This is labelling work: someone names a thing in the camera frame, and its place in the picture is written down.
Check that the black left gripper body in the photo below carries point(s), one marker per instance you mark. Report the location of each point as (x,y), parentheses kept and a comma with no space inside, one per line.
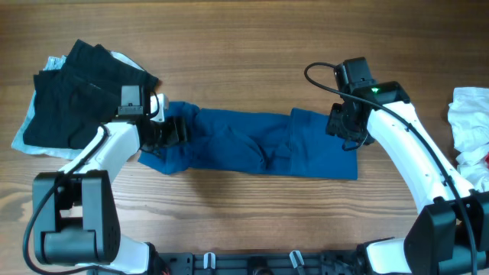
(168,132)

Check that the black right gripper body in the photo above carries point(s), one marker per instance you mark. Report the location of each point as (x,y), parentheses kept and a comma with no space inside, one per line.
(340,126)

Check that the blue polo shirt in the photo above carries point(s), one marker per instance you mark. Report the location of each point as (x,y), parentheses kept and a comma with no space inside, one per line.
(265,143)

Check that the red and white garment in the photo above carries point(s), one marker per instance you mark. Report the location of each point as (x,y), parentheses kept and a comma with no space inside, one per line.
(468,116)

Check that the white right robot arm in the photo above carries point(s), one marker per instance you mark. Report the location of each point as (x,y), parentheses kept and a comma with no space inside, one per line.
(450,233)

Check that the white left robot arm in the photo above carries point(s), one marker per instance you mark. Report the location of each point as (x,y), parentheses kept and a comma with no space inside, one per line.
(75,222)

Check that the black folded shorts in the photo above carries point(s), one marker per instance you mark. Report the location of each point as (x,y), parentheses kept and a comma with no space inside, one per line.
(84,103)

